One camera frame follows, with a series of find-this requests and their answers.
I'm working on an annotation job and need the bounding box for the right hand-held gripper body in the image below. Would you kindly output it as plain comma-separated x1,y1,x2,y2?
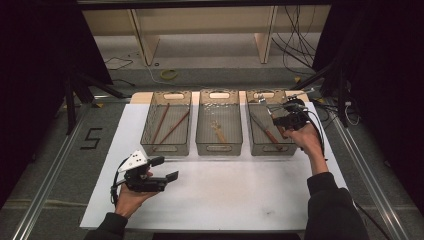
273,88,316,132

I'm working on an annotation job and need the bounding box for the aluminium floor rail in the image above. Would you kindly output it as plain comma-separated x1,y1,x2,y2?
11,103,96,240
328,109,411,240

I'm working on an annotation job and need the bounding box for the light wooden furniture frame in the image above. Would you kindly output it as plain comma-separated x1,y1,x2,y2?
82,4,332,67

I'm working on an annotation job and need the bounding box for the right hand-held gripper black cable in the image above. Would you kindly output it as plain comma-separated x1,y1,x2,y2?
299,109,329,161

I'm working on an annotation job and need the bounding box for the black curtain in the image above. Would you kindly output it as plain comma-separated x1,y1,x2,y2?
0,0,114,208
313,0,424,214

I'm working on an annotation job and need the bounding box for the person's right hand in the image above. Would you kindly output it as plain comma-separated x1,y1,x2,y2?
283,123,327,162

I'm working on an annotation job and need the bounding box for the person's left hand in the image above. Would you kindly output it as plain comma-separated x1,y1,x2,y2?
114,182,162,220

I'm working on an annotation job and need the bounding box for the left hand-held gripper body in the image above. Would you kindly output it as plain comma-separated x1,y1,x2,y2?
118,149,168,194

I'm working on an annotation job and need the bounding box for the wooden-handled table knife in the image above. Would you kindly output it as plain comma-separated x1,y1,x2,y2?
249,111,282,145

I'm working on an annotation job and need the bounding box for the smoky clear plastic bin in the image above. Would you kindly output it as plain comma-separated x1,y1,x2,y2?
195,89,243,157
140,90,193,157
245,89,299,157

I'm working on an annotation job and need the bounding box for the black floor cable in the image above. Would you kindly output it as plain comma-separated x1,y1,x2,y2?
358,203,394,240

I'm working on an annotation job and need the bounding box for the brown wooden chopstick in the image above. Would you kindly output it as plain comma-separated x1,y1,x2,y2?
159,109,191,145
151,103,170,145

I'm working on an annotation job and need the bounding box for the white floor cable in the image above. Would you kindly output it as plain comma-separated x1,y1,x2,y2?
141,59,174,87

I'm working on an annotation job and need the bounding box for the left hand-held gripper black cable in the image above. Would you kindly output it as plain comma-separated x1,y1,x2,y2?
110,158,131,205

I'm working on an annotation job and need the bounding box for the bundle of black cables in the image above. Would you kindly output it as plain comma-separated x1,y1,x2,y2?
270,4,318,73

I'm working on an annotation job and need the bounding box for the black metal stand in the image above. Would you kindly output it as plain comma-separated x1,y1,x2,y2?
291,61,349,128
64,73,132,135

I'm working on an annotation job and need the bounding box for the hand-held gripper black cable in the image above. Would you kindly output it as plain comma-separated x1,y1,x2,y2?
110,158,131,205
299,109,329,161

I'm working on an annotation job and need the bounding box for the clear amber plastic spoon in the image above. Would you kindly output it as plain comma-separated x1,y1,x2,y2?
209,119,228,144

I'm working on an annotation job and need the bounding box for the yellow tape roll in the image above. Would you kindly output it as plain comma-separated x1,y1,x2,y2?
160,68,178,81

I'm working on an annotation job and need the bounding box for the thin black floor wire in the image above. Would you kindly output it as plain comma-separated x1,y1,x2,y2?
104,56,134,72

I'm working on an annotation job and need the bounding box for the white looped cable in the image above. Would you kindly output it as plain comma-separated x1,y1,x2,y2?
343,99,362,127

